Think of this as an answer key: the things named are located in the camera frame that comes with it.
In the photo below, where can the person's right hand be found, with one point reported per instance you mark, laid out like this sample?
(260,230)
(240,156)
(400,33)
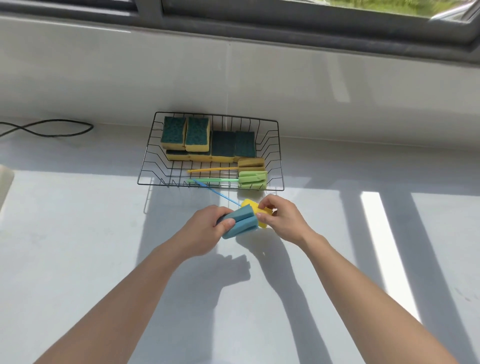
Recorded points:
(288,221)

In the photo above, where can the person's left hand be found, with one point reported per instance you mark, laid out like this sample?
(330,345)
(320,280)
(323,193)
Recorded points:
(202,232)

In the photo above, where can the blue sponge brush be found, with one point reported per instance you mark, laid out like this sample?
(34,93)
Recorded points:
(242,223)

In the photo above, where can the green sponge brush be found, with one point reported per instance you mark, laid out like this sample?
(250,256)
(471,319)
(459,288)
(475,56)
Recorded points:
(253,180)

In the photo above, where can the green and yellow sponge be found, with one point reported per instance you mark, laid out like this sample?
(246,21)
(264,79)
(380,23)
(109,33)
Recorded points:
(245,144)
(197,133)
(176,155)
(173,131)
(200,156)
(223,144)

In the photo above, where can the person's right forearm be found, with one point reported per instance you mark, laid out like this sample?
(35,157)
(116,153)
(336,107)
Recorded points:
(375,300)

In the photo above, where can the person's left forearm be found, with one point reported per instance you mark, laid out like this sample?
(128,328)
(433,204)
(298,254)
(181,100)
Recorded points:
(120,311)

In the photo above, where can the cream coffee machine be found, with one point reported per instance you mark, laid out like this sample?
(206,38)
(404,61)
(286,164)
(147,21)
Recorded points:
(4,187)

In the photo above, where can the silver metal railing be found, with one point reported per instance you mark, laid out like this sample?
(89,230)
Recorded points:
(453,10)

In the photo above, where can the dark grey window frame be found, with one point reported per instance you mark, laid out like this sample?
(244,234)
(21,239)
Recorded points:
(262,26)

